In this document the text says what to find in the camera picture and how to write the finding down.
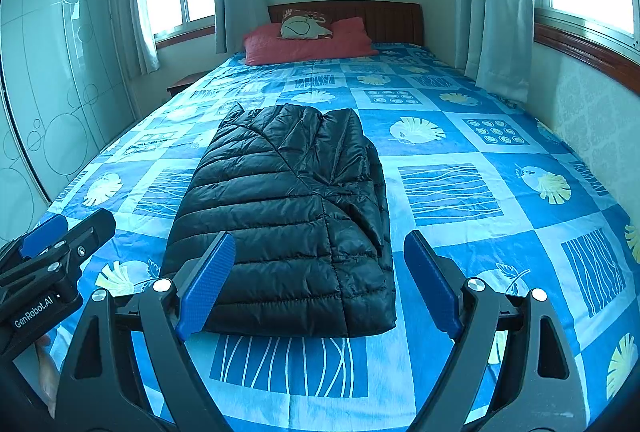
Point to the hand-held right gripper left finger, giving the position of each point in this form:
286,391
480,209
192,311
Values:
207,282

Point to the white wardrobe with circle pattern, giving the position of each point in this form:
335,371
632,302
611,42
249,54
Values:
50,87

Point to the long wooden window sill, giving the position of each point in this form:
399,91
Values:
590,52

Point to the brown wooden headboard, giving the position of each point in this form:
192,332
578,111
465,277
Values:
395,22

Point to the wide pale grey curtain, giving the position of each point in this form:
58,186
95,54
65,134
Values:
495,37

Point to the red pillow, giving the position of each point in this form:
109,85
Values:
320,47

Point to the short wooden window sill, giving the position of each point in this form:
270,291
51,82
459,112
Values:
185,36

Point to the person's left hand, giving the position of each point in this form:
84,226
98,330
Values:
48,367

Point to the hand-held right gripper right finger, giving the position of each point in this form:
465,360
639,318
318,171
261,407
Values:
432,282

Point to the bed with blue patterned sheet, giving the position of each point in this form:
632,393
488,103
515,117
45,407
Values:
500,232

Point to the small printed cushion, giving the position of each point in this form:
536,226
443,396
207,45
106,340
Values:
300,28

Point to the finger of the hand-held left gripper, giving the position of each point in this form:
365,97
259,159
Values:
85,234
45,232

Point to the black quilted down jacket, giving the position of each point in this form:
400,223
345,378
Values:
280,212

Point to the brown wooden nightstand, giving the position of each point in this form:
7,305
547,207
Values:
182,84

